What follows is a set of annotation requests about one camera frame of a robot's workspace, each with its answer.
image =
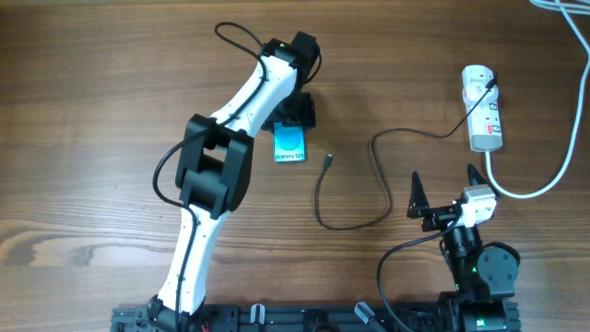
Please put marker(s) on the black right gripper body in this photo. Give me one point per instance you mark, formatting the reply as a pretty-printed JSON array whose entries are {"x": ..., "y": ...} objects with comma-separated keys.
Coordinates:
[{"x": 439, "y": 218}]

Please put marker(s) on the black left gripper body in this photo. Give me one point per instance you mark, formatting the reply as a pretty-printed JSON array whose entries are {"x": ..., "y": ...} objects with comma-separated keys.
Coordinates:
[{"x": 294, "y": 110}]

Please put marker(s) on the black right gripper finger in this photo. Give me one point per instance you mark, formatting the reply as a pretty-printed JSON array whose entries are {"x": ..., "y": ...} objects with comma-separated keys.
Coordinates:
[
  {"x": 418, "y": 199},
  {"x": 473, "y": 175}
]

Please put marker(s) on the Galaxy S25 smartphone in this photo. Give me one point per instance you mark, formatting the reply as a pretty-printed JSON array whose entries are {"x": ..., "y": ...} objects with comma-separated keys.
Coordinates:
[{"x": 289, "y": 143}]

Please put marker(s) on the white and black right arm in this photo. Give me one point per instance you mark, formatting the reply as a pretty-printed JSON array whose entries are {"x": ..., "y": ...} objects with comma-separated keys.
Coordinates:
[{"x": 484, "y": 274}]

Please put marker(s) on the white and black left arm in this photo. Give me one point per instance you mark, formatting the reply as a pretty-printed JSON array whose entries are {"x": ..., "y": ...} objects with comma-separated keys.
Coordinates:
[{"x": 215, "y": 166}]

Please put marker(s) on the white USB charger plug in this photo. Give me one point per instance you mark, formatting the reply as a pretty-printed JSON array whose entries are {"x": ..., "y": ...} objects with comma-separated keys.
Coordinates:
[{"x": 480, "y": 92}]

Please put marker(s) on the white power strip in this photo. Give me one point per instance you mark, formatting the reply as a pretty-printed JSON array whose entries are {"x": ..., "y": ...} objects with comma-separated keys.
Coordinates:
[{"x": 483, "y": 120}]

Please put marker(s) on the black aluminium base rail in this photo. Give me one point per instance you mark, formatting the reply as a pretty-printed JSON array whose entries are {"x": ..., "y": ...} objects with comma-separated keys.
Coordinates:
[{"x": 417, "y": 316}]

